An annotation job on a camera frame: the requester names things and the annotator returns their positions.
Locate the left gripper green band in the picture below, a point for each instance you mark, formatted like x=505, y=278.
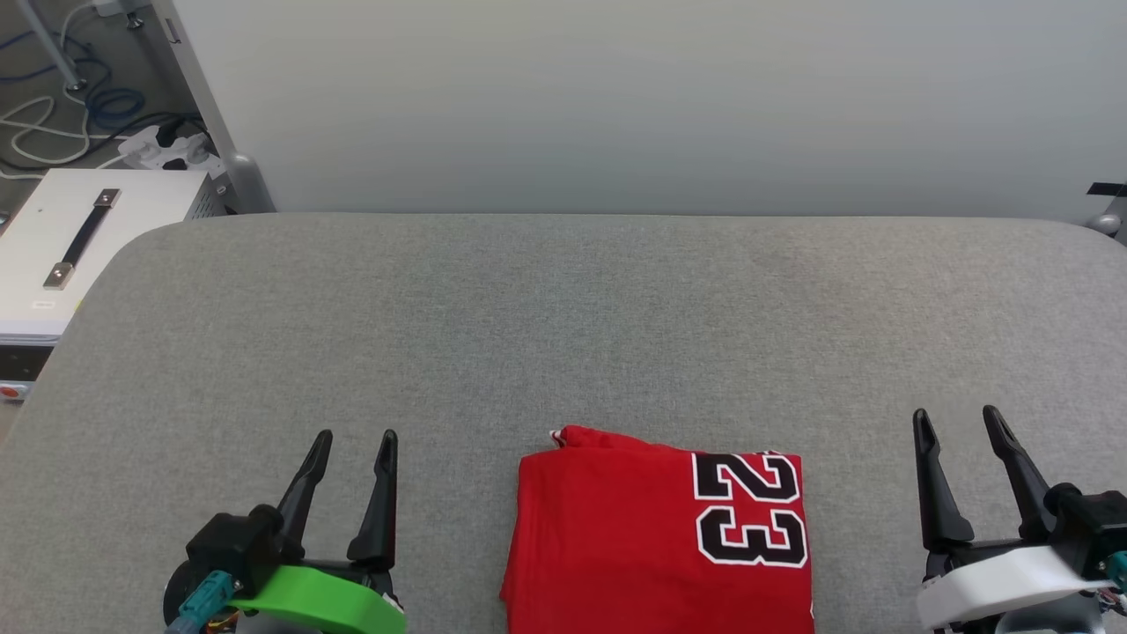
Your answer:
x=335, y=599

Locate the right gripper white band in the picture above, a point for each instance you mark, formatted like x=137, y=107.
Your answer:
x=995, y=577

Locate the red white number 23 jersey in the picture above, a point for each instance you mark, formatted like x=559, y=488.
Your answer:
x=616, y=537

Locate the black tape strip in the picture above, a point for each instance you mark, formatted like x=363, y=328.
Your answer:
x=1108, y=188

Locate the white equipment case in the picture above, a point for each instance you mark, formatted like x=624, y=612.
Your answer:
x=132, y=229

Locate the white power strip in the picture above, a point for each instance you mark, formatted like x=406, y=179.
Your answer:
x=163, y=151

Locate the white partition panel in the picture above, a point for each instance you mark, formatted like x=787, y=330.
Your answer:
x=660, y=97

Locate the grey metal table leg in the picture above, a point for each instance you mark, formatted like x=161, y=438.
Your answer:
x=48, y=48

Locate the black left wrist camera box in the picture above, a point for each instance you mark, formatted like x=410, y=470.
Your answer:
x=238, y=541

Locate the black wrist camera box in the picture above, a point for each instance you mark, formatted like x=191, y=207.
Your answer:
x=238, y=541
x=1092, y=528

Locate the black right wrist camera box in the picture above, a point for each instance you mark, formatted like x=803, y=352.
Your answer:
x=1092, y=528

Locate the grey partition post with tape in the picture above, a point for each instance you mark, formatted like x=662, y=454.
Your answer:
x=1116, y=220

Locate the grey partition post with clip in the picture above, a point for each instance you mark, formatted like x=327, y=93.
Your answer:
x=211, y=114

